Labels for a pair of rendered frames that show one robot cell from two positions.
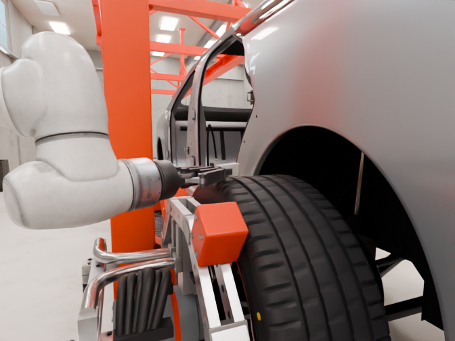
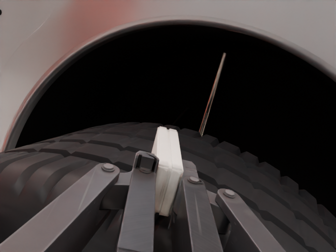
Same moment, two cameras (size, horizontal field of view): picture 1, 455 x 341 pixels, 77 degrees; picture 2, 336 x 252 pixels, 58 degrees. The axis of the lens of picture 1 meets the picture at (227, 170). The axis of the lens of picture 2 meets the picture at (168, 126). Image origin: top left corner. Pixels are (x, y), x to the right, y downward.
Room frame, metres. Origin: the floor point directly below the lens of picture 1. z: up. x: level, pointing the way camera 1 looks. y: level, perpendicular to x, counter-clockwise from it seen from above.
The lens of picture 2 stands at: (0.54, 0.14, 1.28)
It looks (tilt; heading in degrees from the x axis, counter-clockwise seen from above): 15 degrees down; 312
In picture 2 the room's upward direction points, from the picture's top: 12 degrees clockwise
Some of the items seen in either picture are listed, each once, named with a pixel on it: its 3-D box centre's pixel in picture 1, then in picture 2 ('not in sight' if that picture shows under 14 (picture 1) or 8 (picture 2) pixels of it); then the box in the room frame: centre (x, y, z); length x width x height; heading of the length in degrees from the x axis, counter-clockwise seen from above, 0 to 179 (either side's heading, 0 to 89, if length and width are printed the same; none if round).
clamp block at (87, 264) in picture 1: (101, 268); not in sight; (0.74, 0.34, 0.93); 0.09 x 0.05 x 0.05; 111
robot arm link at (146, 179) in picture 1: (137, 183); not in sight; (0.49, 0.16, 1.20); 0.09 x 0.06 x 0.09; 46
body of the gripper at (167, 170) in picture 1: (171, 178); not in sight; (0.55, 0.11, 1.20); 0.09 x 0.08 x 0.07; 136
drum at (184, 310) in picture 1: (161, 320); not in sight; (0.63, 0.16, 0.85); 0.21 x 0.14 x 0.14; 111
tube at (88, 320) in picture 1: (139, 268); not in sight; (0.52, 0.17, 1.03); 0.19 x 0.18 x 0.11; 111
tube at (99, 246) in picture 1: (133, 235); not in sight; (0.70, 0.24, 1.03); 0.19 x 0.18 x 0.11; 111
